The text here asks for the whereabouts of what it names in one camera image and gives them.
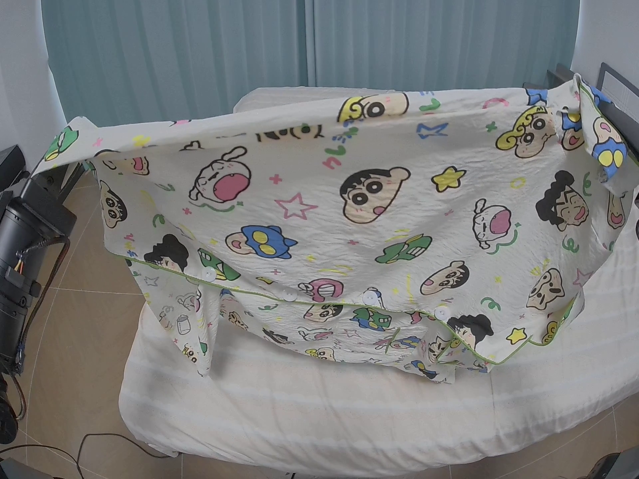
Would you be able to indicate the blue-green curtain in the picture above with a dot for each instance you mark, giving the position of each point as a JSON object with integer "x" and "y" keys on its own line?
{"x": 174, "y": 43}
{"x": 439, "y": 28}

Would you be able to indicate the grey bedside table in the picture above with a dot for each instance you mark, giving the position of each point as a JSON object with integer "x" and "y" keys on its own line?
{"x": 559, "y": 75}

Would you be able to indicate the white printed pyjama top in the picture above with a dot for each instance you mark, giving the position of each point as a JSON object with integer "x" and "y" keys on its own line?
{"x": 349, "y": 192}

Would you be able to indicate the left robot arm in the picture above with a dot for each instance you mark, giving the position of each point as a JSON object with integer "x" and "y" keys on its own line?
{"x": 30, "y": 227}

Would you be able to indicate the bed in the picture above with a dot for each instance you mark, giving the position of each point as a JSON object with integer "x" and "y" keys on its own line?
{"x": 299, "y": 417}

